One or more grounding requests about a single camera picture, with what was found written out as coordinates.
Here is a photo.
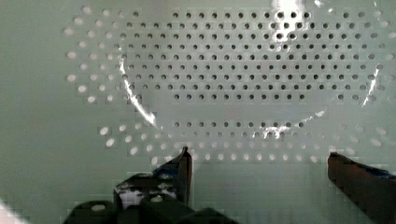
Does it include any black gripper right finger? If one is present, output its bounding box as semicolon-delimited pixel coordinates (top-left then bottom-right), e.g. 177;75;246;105
328;152;396;224

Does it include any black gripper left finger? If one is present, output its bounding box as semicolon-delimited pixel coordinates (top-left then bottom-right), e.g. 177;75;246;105
63;147;237;224

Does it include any mint green plastic strainer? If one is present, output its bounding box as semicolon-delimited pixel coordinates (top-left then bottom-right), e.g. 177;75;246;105
1;0;395;224

